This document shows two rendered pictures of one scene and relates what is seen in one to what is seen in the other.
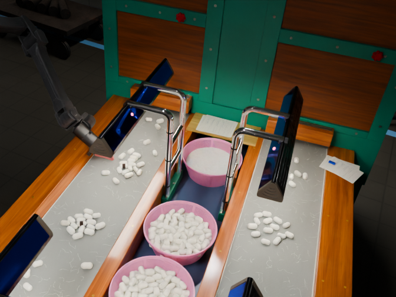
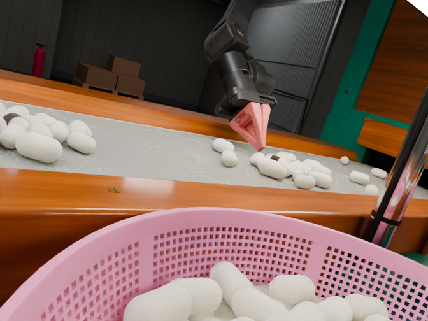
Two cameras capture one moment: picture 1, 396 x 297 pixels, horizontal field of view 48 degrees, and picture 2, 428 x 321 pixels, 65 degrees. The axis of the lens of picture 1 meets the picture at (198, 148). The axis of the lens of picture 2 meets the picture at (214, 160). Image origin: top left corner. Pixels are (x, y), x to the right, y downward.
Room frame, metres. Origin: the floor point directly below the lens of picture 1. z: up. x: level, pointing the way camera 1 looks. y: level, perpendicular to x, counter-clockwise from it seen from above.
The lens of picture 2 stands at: (0.96, 0.04, 0.85)
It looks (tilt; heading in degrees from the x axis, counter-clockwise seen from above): 13 degrees down; 41
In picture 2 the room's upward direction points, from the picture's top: 17 degrees clockwise
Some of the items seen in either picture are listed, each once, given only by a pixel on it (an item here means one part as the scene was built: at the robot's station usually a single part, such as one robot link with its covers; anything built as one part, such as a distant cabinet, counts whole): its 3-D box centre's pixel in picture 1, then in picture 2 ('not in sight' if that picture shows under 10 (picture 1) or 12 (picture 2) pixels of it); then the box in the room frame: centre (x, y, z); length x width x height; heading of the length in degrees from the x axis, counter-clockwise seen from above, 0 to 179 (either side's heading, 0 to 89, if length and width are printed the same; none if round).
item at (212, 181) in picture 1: (211, 164); not in sight; (1.51, -0.07, 0.72); 0.27 x 0.27 x 0.10
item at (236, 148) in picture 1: (254, 168); not in sight; (1.30, -0.22, 0.90); 0.20 x 0.19 x 0.45; 167
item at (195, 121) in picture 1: (224, 128); not in sight; (1.73, -0.11, 0.77); 0.33 x 0.15 x 0.01; 77
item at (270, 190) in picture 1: (284, 135); not in sight; (1.29, -0.30, 1.08); 0.62 x 0.08 x 0.07; 167
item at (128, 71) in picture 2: not in sight; (111, 75); (4.26, 5.91, 0.35); 1.25 x 0.97 x 0.70; 159
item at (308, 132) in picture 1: (299, 129); not in sight; (1.70, -0.46, 0.83); 0.30 x 0.06 x 0.07; 77
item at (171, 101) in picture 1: (161, 98); (423, 150); (1.85, 0.21, 0.83); 0.30 x 0.06 x 0.07; 77
